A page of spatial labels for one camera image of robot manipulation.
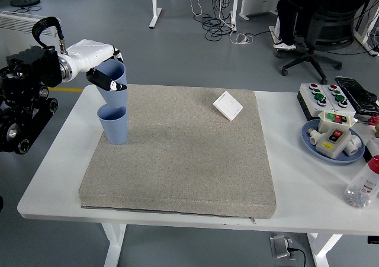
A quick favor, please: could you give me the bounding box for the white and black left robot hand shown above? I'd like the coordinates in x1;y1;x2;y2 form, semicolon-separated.
65;38;128;92

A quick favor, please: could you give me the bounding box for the blue ribbed plastic cup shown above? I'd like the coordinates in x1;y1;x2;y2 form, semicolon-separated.
95;60;129;108
97;104;129;145

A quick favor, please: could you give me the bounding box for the white push-button control box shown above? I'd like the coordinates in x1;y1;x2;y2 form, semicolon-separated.
297;83;337;121
322;84;357;118

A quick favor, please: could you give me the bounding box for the white desk leg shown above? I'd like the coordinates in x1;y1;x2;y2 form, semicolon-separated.
230;0;240;33
149;0;163;29

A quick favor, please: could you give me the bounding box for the white panel heater with feet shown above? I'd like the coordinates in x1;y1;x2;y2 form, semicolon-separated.
0;11;63;57

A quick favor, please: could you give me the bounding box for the grey-brown fabric mat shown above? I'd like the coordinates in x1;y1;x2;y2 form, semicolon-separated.
79;84;278;220

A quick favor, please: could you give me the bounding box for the seated person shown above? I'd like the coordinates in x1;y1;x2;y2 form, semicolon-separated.
272;0;379;50

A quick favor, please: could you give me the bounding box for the blue round plate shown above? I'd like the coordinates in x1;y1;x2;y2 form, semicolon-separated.
301;119;366;165

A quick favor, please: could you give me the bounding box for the small white pipe fitting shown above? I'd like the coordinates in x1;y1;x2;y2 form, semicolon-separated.
307;128;323;146

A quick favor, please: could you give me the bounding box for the black office chair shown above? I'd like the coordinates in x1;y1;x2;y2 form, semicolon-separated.
275;0;361;85

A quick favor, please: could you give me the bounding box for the white table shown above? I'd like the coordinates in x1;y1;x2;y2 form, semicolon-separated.
17;85;379;267

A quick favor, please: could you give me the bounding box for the silver box under table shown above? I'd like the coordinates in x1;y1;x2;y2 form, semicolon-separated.
269;234;296;261

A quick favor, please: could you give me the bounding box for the large white pipe fitting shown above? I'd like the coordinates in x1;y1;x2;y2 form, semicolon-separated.
344;134;364;157

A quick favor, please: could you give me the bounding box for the white rectangular box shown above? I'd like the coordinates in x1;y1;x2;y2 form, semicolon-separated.
366;139;379;163

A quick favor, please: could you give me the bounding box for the clear red-capped bottle of screws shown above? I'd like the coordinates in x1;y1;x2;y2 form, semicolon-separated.
343;155;379;210

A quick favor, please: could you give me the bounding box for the white hanging cord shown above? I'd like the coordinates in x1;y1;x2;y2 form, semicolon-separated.
189;0;214;18

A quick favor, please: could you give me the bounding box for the black floor cable bundle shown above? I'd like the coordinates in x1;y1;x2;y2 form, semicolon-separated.
203;0;237;41

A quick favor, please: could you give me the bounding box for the white wall switch plate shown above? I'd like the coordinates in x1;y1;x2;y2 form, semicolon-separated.
213;91;245;122

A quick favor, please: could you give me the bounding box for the white plug and cord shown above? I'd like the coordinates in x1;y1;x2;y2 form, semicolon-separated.
229;12;255;46

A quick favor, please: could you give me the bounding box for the white red-green button switch box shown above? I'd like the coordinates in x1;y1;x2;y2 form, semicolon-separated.
318;111;356;134

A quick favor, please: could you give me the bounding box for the beige red rocker switch box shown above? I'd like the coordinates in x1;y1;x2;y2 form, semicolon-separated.
315;124;352;160

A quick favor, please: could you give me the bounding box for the white desk frame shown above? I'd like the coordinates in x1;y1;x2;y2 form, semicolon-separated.
353;0;379;57

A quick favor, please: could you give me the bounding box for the black cable under table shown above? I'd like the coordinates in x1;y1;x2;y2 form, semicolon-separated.
291;247;307;267

